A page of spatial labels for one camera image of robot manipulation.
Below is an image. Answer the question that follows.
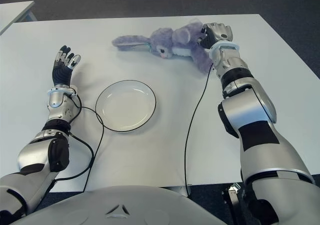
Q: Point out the white plate black rim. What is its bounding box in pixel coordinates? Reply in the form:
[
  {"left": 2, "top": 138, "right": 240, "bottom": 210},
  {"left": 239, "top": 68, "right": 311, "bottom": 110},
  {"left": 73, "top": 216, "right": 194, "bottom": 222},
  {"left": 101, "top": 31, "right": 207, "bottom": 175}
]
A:
[{"left": 95, "top": 79, "right": 158, "bottom": 133}]

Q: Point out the silver robot torso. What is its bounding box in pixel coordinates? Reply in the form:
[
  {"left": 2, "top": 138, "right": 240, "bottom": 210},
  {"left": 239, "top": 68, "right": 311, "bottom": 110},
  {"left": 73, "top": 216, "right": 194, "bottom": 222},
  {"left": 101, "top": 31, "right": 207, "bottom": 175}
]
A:
[{"left": 14, "top": 184, "right": 242, "bottom": 225}]

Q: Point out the white table leg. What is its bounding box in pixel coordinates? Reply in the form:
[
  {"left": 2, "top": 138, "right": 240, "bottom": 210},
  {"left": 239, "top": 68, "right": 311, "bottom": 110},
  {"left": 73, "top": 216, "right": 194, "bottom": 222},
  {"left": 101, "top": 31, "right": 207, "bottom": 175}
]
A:
[{"left": 172, "top": 184, "right": 193, "bottom": 197}]

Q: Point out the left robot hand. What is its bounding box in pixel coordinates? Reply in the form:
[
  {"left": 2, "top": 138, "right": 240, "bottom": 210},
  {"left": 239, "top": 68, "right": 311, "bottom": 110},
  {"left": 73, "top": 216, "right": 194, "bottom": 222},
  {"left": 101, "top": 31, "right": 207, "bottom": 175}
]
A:
[{"left": 51, "top": 44, "right": 82, "bottom": 86}]

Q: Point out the thin black cable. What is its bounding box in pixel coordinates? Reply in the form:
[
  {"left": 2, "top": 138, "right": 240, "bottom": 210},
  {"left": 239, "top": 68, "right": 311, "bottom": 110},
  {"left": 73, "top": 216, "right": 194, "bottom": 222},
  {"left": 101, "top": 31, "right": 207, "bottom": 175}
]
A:
[
  {"left": 55, "top": 131, "right": 96, "bottom": 182},
  {"left": 68, "top": 84, "right": 105, "bottom": 193},
  {"left": 183, "top": 61, "right": 215, "bottom": 198}
]

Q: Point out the white side table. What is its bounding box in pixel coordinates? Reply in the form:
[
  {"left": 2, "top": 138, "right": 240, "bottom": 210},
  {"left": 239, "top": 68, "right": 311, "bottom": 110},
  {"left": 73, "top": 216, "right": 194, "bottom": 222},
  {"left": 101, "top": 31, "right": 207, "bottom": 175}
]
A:
[{"left": 0, "top": 0, "right": 35, "bottom": 36}]

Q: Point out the purple plush rabbit doll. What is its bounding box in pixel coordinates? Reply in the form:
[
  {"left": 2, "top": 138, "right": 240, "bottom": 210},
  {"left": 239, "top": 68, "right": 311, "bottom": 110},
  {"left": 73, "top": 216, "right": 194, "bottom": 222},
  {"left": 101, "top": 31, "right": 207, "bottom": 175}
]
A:
[{"left": 111, "top": 19, "right": 216, "bottom": 75}]

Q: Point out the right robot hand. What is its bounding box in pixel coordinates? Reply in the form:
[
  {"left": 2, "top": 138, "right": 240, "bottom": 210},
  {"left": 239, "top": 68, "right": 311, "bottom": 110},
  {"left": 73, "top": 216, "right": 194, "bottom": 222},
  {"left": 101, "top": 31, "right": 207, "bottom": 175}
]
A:
[{"left": 199, "top": 22, "right": 234, "bottom": 50}]

